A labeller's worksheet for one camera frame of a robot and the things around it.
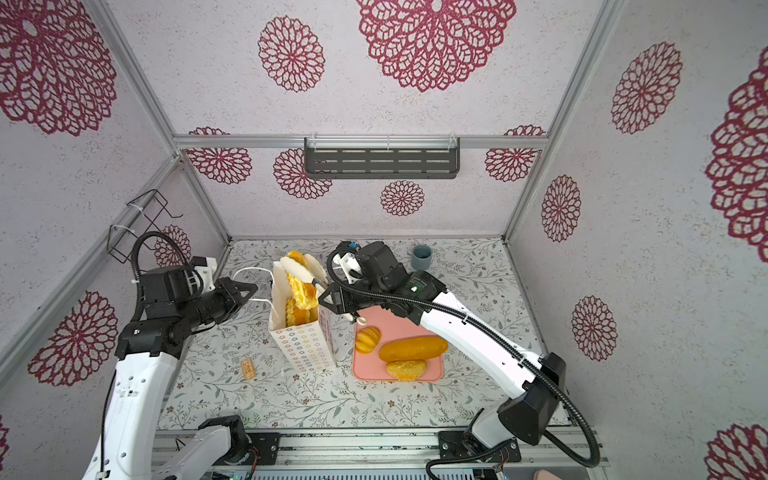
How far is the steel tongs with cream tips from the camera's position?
673mm

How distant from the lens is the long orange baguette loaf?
0.87 metres

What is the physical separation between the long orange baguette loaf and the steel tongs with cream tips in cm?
32
